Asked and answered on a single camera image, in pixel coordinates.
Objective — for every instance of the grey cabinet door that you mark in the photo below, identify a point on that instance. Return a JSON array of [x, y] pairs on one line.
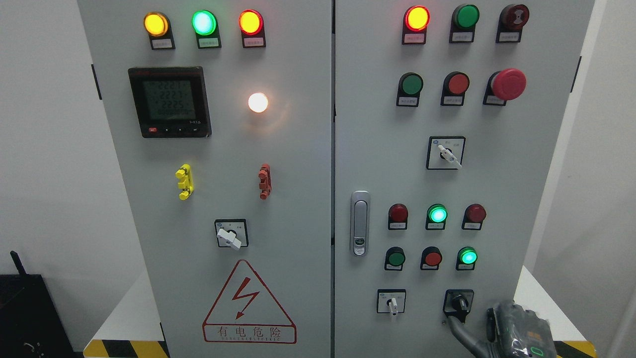
[[382, 148], [289, 233]]

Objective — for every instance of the dark red indicator light right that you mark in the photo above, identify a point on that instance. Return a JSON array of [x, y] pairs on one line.
[[474, 216]]

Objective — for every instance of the dark red buzzer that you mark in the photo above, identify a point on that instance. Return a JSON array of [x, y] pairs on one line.
[[511, 22]]

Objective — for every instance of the white lit indicator lamp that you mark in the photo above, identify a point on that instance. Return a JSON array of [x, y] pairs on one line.
[[258, 102]]

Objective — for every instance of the black rotary knob switch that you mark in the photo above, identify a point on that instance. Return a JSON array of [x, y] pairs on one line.
[[457, 303]]

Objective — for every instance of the red push button second row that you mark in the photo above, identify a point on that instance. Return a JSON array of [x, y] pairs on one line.
[[454, 88]]

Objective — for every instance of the green lit indicator light top-left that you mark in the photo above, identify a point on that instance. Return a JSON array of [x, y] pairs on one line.
[[206, 28]]

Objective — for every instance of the yellow terminal connector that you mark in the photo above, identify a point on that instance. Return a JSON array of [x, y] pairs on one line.
[[185, 183]]

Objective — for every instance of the green lit indicator light middle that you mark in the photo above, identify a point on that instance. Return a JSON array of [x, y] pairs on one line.
[[436, 217]]

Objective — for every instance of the white platform with hazard stripes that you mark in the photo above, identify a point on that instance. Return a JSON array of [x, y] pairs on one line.
[[133, 328]]

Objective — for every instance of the white selector switch upper right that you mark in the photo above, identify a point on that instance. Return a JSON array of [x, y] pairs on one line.
[[445, 152]]

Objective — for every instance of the white selector switch left door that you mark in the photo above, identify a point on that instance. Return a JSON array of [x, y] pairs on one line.
[[231, 233]]

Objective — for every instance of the dark red indicator light left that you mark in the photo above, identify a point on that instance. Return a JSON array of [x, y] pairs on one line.
[[397, 217]]

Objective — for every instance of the black box with antenna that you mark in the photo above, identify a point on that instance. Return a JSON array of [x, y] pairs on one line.
[[30, 326]]

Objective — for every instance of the silver door latch handle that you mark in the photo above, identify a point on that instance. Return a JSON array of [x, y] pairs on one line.
[[359, 220]]

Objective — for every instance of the grey right cabinet door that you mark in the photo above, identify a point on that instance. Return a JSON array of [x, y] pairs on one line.
[[382, 148]]

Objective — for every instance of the red emergency stop button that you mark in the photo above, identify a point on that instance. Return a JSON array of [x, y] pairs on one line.
[[503, 86]]

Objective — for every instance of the dark red indicator light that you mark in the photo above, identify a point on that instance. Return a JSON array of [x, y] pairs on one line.
[[474, 216], [397, 217]]

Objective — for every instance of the red lit indicator light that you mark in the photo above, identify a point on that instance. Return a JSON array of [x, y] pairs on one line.
[[251, 25], [414, 26]]

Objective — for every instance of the white selector switch lower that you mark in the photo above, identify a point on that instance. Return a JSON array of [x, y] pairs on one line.
[[391, 301]]

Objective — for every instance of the green push button second row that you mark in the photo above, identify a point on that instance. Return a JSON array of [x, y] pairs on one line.
[[409, 89]]

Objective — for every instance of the red lit indicator light left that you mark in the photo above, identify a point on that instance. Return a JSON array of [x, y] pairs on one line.
[[251, 25]]

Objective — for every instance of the yellow indicator light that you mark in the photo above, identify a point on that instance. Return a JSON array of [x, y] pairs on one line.
[[157, 25]]

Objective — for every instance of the red lit indicator light right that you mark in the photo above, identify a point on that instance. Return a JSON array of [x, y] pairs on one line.
[[414, 26]]

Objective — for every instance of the green lit push button lower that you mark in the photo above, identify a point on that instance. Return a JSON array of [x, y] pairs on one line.
[[466, 259]]

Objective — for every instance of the green push button top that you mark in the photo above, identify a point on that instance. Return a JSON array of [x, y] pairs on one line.
[[463, 23]]

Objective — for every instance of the red terminal connector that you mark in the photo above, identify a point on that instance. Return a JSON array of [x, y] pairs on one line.
[[265, 183]]

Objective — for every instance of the red push button lower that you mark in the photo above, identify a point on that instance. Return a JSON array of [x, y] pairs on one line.
[[431, 258]]

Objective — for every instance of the red high voltage warning sticker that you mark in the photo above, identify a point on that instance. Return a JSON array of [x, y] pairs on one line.
[[246, 312]]

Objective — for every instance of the grey left cabinet door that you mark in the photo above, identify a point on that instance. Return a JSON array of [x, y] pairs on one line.
[[289, 233]]

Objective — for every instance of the white selector switch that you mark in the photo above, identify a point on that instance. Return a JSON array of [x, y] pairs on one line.
[[445, 152], [391, 301]]

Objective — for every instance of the black digital power meter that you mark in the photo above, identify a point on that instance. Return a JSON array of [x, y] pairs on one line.
[[171, 102]]

